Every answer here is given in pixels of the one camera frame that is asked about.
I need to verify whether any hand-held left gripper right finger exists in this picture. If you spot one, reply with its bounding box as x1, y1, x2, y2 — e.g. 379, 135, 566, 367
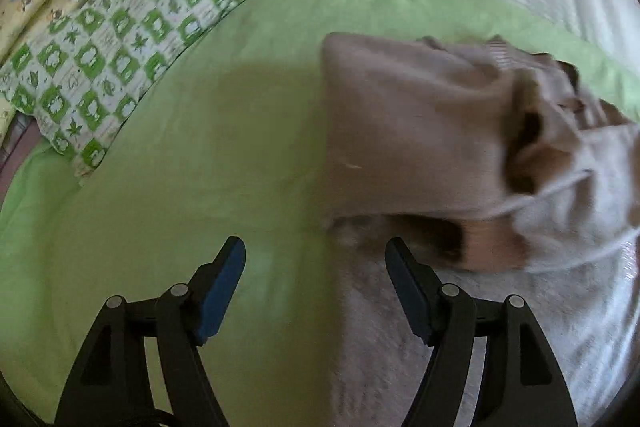
384, 237, 580, 427

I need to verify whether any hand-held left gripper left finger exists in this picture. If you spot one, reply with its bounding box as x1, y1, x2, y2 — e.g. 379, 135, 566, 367
52, 235, 247, 427

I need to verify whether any grey fleece garment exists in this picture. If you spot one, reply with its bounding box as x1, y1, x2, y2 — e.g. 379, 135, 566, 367
319, 32, 640, 427

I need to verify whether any green bed sheet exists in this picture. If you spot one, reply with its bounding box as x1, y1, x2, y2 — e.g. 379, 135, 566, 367
0, 0, 640, 427

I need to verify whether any pink cloth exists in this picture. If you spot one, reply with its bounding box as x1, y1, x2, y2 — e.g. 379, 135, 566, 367
0, 114, 43, 178

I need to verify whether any green checkered pillow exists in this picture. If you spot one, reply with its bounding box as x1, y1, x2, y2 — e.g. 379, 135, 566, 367
0, 0, 248, 180

